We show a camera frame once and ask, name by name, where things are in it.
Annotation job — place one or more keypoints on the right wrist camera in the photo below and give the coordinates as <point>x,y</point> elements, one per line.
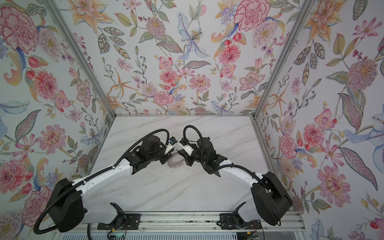
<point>186,146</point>

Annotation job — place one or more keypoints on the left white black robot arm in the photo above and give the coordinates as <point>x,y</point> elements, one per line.
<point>69,204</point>

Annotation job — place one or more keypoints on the aluminium mounting rail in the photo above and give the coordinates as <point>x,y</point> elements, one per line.
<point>204,222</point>

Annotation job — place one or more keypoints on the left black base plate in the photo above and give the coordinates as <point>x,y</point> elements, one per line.
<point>126,222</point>

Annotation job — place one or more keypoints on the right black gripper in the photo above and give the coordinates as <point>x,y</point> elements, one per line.
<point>188,156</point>

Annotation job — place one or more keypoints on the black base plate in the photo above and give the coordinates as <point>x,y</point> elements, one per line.
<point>237,222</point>
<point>126,222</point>

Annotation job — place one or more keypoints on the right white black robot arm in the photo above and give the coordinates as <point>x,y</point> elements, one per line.
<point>270,201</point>

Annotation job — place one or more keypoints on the right aluminium corner post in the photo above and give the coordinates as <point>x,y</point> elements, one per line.
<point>281,60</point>

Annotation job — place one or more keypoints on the aluminium corner post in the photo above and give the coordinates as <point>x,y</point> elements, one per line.
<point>281,60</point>
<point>57,17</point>

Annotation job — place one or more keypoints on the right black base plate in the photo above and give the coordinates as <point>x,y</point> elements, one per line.
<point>237,222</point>

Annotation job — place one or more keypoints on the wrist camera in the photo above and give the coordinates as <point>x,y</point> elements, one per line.
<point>172,145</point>
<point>186,146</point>

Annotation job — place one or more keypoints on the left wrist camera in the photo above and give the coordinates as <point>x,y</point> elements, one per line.
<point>172,145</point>

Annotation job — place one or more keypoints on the left aluminium corner post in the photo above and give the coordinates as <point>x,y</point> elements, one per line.
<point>57,17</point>

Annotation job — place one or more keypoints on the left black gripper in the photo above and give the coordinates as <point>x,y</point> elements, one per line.
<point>163,154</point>

